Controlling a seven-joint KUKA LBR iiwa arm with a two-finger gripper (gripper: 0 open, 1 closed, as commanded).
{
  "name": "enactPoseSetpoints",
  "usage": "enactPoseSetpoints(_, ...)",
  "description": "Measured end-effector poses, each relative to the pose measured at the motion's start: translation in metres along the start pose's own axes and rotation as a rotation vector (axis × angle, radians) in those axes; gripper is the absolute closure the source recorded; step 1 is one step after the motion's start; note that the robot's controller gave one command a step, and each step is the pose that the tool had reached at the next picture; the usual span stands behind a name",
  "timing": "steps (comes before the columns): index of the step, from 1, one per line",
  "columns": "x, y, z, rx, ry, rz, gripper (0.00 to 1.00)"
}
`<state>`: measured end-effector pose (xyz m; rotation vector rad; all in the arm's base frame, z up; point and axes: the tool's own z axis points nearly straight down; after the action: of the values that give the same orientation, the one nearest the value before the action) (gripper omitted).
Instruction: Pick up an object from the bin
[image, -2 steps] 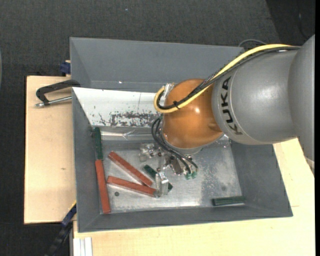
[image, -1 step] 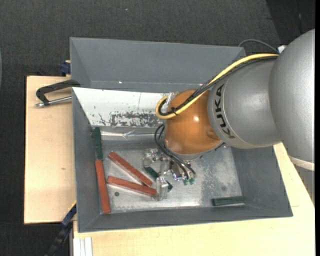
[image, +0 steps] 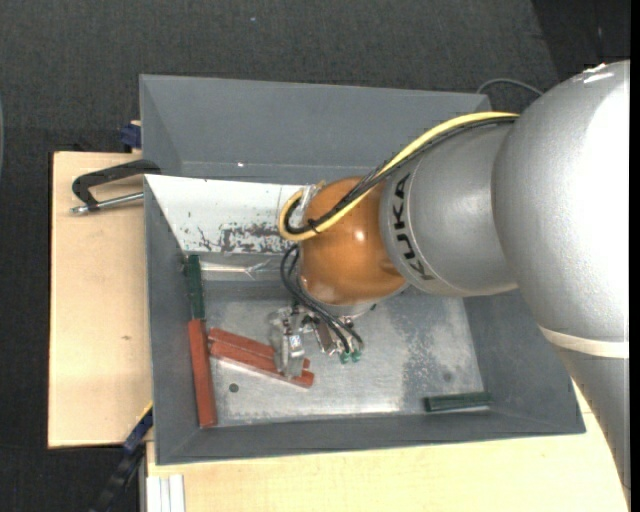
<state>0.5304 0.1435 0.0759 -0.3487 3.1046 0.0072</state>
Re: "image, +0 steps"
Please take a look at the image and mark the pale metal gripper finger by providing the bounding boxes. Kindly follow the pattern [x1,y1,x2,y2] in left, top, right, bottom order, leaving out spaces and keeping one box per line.
[286,332,307,378]
[267,309,291,374]

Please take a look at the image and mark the red-brown flat block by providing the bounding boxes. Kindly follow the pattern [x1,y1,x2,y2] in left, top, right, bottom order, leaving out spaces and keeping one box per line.
[187,319,219,429]
[207,341,316,390]
[206,327,312,372]

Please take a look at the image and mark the dark green flat block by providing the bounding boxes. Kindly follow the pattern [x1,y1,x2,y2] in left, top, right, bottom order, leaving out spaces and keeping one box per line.
[185,254,207,322]
[423,391,494,413]

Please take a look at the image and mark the pale wood flat board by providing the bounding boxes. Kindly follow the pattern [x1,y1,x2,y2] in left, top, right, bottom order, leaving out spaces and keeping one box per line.
[47,150,154,449]

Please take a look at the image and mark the grey metal bin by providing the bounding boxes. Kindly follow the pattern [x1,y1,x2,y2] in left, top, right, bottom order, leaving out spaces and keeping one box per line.
[138,73,587,467]

